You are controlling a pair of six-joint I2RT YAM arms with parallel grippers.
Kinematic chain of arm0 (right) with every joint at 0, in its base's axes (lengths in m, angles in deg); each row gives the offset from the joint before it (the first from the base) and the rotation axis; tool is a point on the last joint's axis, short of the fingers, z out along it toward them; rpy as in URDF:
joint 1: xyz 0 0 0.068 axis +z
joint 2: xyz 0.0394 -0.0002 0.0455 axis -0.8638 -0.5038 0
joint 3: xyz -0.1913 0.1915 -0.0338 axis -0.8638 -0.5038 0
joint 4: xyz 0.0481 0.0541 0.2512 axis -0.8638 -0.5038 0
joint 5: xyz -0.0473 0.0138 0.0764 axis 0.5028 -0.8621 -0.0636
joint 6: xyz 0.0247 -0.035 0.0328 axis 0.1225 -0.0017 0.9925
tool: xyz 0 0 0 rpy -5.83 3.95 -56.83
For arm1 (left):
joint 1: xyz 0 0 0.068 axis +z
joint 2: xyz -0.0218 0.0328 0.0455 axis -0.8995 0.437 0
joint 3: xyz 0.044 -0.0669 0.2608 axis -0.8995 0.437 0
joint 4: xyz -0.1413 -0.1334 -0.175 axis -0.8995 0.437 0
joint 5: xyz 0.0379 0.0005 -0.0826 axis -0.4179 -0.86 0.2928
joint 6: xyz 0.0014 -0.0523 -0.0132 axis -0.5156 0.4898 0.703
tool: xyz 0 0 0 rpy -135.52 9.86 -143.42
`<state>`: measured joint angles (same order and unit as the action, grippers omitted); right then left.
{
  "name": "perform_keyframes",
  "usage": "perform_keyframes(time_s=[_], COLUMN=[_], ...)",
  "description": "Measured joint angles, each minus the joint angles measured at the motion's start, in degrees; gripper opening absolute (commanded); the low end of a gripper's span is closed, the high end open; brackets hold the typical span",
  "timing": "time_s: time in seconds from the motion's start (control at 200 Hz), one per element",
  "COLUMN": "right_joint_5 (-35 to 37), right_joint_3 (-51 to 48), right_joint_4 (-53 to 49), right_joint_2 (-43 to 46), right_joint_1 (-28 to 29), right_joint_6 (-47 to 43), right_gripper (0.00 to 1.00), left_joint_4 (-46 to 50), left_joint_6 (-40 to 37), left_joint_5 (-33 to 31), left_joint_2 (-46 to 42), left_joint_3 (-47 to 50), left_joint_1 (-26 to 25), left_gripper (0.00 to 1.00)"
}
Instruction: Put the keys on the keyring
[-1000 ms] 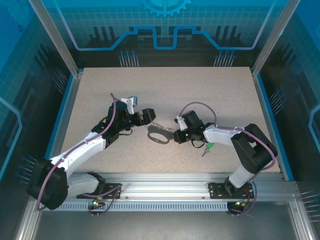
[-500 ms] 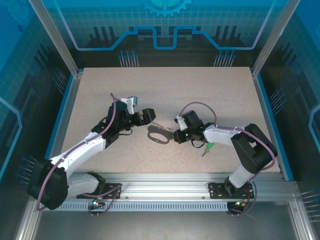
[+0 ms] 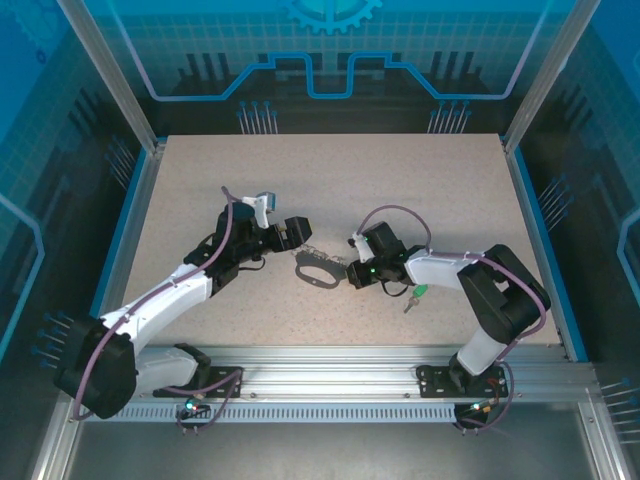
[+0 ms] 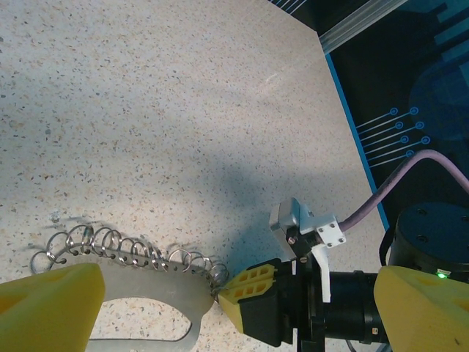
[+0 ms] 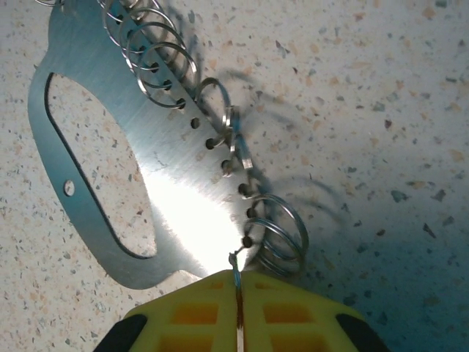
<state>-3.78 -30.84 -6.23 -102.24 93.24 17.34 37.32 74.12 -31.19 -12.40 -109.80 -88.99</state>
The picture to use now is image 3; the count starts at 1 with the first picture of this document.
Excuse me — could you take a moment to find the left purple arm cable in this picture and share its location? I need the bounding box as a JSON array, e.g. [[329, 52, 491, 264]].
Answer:
[[69, 185, 246, 437]]

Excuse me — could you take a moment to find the silver key holder with rings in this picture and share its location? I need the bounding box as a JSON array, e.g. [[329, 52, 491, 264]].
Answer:
[[291, 243, 349, 291]]

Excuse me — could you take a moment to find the aluminium frame post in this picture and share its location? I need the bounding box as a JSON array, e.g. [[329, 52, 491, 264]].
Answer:
[[501, 0, 604, 155], [54, 0, 169, 156]]

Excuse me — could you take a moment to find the green headed key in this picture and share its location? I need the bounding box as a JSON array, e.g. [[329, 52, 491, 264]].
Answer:
[[403, 283, 431, 315]]

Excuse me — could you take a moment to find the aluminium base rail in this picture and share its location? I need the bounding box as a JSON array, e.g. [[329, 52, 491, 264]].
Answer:
[[62, 343, 599, 407]]

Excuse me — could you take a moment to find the small LED connector board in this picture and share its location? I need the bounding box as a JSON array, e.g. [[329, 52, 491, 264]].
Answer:
[[462, 398, 501, 417], [177, 397, 211, 422]]

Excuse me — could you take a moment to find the blue table edge strip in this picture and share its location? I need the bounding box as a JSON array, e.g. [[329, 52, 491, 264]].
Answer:
[[82, 147, 152, 362], [508, 148, 591, 362]]

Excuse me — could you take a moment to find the slotted grey cable duct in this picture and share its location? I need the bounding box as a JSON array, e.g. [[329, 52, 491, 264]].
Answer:
[[78, 403, 464, 425]]

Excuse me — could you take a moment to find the thin black gripper wire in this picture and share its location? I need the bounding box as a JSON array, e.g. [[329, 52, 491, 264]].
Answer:
[[378, 279, 410, 299], [238, 253, 266, 275]]

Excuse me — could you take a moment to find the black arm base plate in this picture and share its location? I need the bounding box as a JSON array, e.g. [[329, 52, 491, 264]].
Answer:
[[415, 363, 516, 400], [152, 365, 245, 400]]

